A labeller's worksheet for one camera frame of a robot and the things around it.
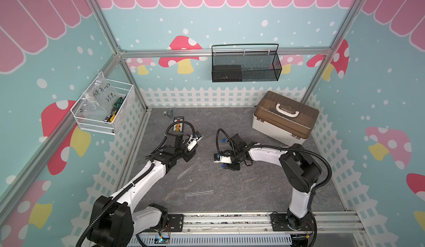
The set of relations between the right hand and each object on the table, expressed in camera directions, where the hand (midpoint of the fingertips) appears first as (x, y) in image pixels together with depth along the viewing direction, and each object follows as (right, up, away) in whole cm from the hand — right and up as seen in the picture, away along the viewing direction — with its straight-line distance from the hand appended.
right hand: (226, 163), depth 93 cm
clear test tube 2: (-17, -13, -10) cm, 24 cm away
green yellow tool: (-50, +30, -20) cm, 62 cm away
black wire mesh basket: (+19, +57, +1) cm, 61 cm away
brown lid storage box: (+31, +25, -5) cm, 40 cm away
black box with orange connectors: (-31, +26, +19) cm, 45 cm away
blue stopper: (-14, +17, -21) cm, 31 cm away
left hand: (-18, +10, -8) cm, 22 cm away
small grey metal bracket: (-38, +30, +23) cm, 54 cm away
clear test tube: (-22, -3, -3) cm, 22 cm away
